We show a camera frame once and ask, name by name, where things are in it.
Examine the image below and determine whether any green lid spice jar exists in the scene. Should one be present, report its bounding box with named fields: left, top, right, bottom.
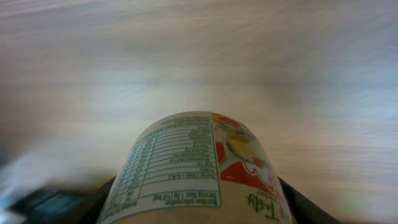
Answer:
left=97, top=111, right=295, bottom=224

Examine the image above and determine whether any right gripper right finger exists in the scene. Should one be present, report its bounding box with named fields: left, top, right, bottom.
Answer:
left=279, top=177, right=341, bottom=224

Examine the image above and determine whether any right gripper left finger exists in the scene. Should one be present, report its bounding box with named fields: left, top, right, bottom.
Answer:
left=52, top=177, right=116, bottom=224

